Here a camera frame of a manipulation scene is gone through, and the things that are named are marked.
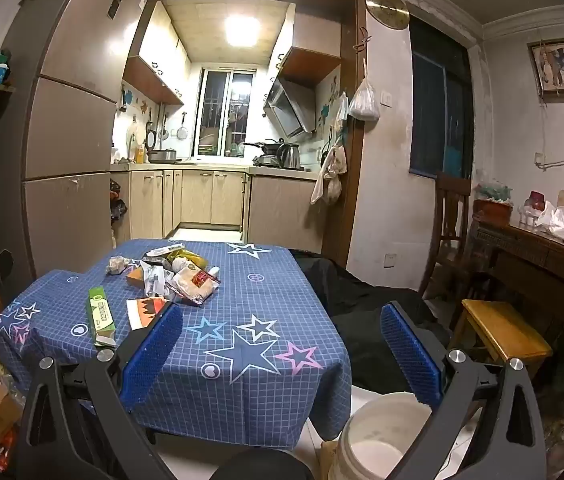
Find red lid jar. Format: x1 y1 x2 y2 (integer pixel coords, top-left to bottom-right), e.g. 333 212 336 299
524 191 548 226

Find person's leg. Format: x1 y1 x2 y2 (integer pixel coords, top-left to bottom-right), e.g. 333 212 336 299
209 447 315 480

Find blue star tablecloth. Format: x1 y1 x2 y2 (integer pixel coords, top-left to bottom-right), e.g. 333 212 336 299
0 240 353 451

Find hanging beige cloth bags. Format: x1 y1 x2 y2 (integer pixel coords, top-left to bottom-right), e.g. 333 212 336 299
310 145 348 206

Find white printed wrapper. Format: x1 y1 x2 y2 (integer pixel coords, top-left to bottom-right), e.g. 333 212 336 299
139 262 175 297

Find barred kitchen window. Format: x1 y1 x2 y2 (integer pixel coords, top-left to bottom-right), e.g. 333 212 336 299
194 66 255 158

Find black cloth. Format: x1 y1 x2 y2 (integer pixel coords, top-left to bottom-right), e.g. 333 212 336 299
292 255 455 393

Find framed elephant picture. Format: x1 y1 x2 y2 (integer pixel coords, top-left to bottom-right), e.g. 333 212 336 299
527 38 564 98

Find white plastic bucket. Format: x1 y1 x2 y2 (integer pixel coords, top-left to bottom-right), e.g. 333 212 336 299
328 391 443 480

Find silver wrapper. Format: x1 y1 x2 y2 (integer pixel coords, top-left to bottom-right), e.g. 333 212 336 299
143 246 185 261

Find red label snack packet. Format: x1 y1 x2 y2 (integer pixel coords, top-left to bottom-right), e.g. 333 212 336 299
164 266 221 307

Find hanging white plastic bag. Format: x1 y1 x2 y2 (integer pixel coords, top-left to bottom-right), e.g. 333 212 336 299
348 77 381 122

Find long green box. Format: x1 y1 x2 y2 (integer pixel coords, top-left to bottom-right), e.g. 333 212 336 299
86 286 118 348

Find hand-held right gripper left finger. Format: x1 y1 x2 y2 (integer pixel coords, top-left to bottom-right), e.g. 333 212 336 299
14 302 185 480

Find carved wooden sideboard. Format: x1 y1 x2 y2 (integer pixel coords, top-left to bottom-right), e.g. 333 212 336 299
467 220 564 361

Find dark room window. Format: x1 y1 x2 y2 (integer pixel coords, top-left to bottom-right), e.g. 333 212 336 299
408 15 475 178

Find dark wooden chair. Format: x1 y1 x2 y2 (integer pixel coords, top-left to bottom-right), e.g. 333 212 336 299
419 170 475 301

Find beige wall cabinet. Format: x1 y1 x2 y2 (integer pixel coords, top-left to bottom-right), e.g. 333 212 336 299
277 10 343 86
123 1 192 106

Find black wok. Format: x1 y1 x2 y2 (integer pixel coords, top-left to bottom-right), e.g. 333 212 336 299
242 138 285 157

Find steel kettle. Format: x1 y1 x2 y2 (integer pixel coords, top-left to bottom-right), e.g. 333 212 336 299
278 143 302 170

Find wooden stool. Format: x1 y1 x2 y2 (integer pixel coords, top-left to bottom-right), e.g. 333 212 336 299
449 299 555 391

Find gas stove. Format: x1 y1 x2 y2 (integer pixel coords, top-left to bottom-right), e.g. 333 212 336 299
253 155 305 171

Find brown refrigerator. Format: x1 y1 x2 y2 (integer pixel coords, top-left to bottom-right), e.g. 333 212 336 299
21 0 149 281

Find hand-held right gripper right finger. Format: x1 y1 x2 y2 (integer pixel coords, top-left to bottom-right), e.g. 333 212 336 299
379 301 548 480

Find yellow packet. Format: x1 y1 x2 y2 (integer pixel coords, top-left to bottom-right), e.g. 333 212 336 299
162 247 210 272

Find steel range hood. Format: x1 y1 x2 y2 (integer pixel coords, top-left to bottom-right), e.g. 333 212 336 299
263 79 315 140

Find paper ball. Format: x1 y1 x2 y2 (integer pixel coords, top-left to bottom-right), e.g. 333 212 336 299
106 256 135 276

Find beige kitchen base cabinets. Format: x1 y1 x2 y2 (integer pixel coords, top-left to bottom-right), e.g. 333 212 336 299
129 167 323 241

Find orange and white card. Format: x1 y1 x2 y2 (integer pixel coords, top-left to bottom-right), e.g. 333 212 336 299
127 296 173 332

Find round gold wall clock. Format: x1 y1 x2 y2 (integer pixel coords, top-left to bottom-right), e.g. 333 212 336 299
365 0 409 30

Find basket of flowers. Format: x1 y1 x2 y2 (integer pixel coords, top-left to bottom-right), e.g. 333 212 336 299
472 180 515 226

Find flat cardboard piece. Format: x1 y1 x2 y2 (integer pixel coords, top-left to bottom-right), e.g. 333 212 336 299
319 440 340 480

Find square ceiling light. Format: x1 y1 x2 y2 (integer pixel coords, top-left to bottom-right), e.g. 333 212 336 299
224 14 259 48

